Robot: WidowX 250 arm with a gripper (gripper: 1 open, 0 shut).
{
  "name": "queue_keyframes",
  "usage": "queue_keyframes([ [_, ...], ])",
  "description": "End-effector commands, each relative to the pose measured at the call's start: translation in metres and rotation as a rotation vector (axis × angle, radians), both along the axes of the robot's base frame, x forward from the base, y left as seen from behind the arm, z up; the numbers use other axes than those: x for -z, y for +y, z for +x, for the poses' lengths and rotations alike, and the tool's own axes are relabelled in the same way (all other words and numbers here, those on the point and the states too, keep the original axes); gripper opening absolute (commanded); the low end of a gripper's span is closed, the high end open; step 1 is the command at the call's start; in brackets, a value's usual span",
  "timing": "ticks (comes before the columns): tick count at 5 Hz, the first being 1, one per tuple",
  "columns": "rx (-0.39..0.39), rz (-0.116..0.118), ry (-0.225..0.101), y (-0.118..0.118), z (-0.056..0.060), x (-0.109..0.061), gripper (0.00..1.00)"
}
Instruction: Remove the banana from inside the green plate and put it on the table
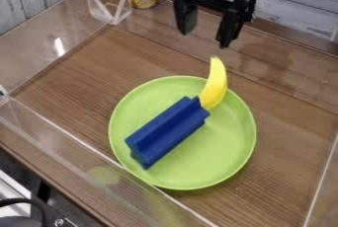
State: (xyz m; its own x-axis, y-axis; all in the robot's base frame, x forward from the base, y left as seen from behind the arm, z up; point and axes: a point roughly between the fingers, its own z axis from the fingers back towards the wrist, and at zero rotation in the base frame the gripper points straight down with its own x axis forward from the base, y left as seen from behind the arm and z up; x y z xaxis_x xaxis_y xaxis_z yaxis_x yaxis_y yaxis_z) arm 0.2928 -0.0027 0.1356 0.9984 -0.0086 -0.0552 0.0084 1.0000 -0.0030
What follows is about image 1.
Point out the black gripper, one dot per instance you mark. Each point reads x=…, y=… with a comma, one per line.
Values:
x=238, y=12

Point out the yellow banana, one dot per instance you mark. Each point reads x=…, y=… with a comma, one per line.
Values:
x=216, y=87

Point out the green round plate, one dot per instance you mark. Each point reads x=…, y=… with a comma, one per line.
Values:
x=212, y=155

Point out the blue plastic block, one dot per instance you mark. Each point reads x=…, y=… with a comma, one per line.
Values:
x=165, y=131

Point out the clear acrylic enclosure wall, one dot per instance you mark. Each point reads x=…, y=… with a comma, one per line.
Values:
x=74, y=60

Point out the black metal bracket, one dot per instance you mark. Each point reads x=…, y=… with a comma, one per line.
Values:
x=57, y=219

